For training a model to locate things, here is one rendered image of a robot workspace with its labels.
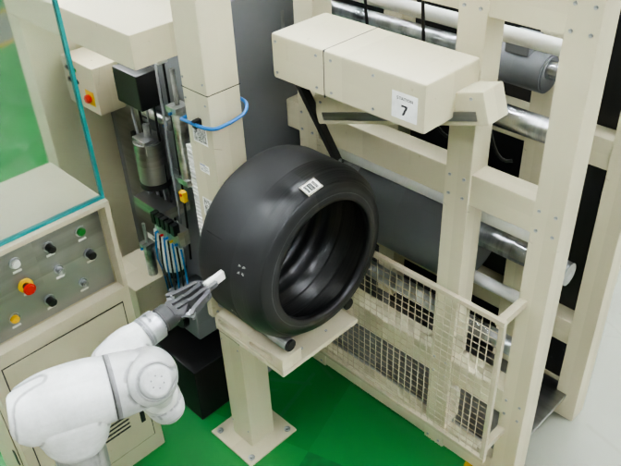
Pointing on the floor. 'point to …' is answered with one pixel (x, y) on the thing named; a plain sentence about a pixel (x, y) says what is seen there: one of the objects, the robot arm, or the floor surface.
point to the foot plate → (282, 429)
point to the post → (220, 172)
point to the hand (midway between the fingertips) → (214, 280)
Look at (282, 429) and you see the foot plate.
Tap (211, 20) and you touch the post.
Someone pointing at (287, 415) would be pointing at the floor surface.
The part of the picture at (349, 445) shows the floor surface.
